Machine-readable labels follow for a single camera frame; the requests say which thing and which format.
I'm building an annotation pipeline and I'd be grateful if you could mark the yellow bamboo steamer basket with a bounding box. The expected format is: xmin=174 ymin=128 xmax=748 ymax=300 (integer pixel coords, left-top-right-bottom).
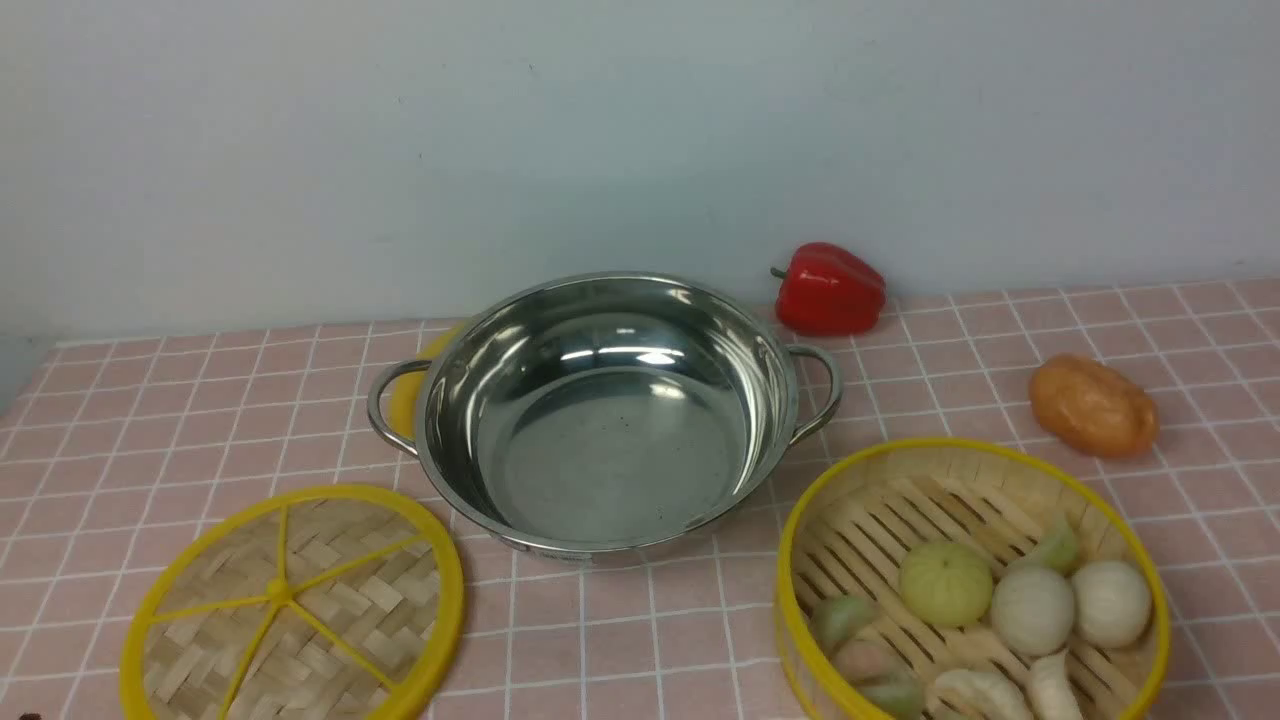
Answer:
xmin=774 ymin=438 xmax=1172 ymax=719

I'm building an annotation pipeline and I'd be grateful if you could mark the yellow woven steamer lid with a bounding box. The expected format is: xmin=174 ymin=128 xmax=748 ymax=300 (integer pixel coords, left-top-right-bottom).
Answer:
xmin=118 ymin=486 xmax=466 ymax=719

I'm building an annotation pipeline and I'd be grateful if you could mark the stainless steel pot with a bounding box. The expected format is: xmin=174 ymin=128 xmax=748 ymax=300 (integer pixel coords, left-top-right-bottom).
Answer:
xmin=366 ymin=272 xmax=844 ymax=566

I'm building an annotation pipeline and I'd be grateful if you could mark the red bell pepper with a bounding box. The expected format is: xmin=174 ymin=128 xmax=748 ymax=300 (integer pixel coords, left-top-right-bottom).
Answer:
xmin=771 ymin=242 xmax=887 ymax=337

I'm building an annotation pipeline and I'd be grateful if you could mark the yellow banana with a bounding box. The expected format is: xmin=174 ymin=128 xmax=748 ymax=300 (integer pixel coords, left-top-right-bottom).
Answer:
xmin=385 ymin=323 xmax=465 ymax=439

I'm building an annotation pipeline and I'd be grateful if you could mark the green dumpling left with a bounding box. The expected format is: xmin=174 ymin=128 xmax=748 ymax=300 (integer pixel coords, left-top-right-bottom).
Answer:
xmin=810 ymin=594 xmax=879 ymax=656

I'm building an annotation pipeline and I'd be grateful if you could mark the pink green dumpling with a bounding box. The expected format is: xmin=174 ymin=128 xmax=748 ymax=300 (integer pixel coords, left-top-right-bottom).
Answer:
xmin=829 ymin=639 xmax=925 ymax=719

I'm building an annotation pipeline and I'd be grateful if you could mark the green round bun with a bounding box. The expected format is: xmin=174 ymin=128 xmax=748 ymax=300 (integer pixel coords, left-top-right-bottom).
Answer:
xmin=899 ymin=539 xmax=995 ymax=628

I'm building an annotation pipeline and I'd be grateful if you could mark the orange potato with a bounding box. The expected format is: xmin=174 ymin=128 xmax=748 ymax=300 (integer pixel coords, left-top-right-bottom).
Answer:
xmin=1028 ymin=354 xmax=1161 ymax=459

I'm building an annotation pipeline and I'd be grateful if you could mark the green dumpling back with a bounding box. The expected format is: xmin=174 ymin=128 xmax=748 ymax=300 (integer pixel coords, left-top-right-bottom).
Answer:
xmin=1007 ymin=512 xmax=1080 ymax=577

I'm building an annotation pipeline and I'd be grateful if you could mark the white round bun left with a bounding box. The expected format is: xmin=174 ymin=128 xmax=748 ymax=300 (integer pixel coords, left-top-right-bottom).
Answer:
xmin=989 ymin=565 xmax=1075 ymax=657

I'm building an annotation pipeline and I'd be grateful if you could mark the white round bun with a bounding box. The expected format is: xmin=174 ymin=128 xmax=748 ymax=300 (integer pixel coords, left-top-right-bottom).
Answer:
xmin=1070 ymin=560 xmax=1153 ymax=650
xmin=989 ymin=565 xmax=1075 ymax=657

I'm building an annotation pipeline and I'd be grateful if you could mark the white dumpling left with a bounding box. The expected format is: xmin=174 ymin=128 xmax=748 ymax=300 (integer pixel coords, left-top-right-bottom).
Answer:
xmin=932 ymin=667 xmax=1034 ymax=719

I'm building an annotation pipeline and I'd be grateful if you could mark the white dumpling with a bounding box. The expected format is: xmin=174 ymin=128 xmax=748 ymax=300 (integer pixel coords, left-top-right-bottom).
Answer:
xmin=932 ymin=667 xmax=1034 ymax=719
xmin=1027 ymin=650 xmax=1084 ymax=720

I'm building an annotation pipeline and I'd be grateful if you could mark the white round bun right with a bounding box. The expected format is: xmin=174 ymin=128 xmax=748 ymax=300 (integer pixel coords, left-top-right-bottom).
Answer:
xmin=1070 ymin=560 xmax=1153 ymax=650

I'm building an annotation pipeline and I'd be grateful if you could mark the white dumpling right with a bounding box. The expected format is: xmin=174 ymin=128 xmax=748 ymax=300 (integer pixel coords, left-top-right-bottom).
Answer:
xmin=1027 ymin=650 xmax=1084 ymax=720

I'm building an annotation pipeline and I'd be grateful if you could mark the pink checkered tablecloth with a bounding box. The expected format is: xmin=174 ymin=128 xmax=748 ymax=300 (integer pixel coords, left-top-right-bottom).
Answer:
xmin=1 ymin=279 xmax=1279 ymax=719

